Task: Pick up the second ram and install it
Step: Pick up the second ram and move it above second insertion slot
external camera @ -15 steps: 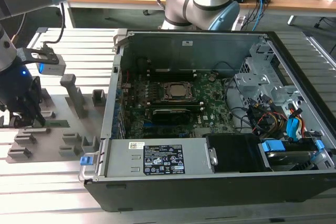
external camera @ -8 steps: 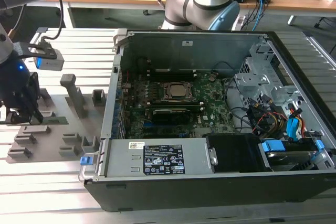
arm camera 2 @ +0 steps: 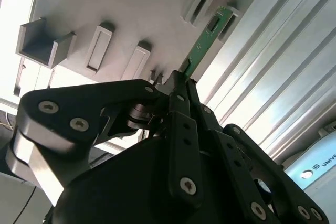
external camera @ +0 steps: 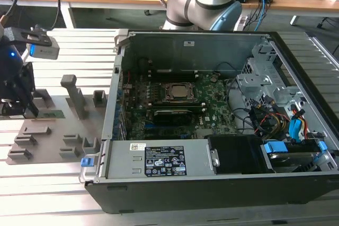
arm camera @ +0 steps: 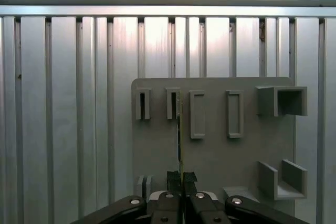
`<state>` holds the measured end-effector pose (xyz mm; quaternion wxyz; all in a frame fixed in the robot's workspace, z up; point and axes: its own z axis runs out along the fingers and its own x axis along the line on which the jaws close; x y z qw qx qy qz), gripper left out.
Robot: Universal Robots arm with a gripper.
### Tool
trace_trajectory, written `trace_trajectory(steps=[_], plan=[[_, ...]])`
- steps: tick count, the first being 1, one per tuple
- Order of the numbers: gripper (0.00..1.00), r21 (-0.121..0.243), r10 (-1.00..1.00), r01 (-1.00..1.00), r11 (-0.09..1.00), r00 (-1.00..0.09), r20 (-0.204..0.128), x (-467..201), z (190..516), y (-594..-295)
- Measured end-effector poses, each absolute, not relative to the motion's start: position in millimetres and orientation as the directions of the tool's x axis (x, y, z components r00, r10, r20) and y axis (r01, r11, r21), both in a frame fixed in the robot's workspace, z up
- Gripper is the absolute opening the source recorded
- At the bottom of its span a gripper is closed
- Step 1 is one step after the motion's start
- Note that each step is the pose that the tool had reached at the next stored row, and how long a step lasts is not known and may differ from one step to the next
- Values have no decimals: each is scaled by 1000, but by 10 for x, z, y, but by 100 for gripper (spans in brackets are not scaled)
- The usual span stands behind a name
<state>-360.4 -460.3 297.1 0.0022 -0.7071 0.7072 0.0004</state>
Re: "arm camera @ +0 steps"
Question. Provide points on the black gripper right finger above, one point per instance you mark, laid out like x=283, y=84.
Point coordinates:
x=199, y=208

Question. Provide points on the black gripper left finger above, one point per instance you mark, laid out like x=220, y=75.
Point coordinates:
x=173, y=208

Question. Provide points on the grey parts rack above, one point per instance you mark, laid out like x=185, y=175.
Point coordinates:
x=215, y=155

